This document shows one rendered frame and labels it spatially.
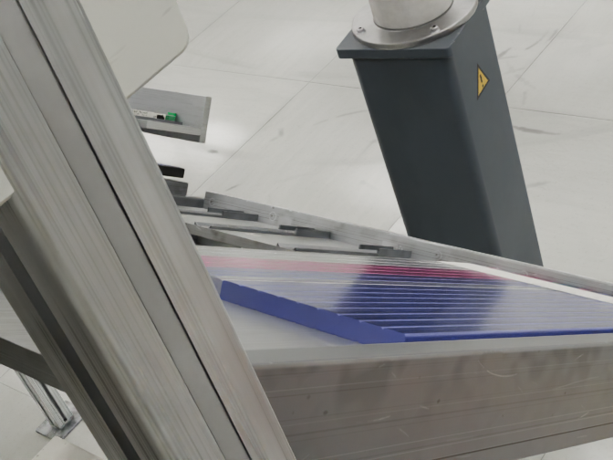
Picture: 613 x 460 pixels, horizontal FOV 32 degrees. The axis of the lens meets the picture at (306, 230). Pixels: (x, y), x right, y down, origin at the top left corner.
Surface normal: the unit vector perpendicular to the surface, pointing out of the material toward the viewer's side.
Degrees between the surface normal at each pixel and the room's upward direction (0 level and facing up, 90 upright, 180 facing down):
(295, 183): 0
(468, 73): 90
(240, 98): 0
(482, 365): 90
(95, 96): 90
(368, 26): 0
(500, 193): 90
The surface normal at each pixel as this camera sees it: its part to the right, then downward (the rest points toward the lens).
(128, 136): 0.76, 0.18
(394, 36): -0.29, -0.76
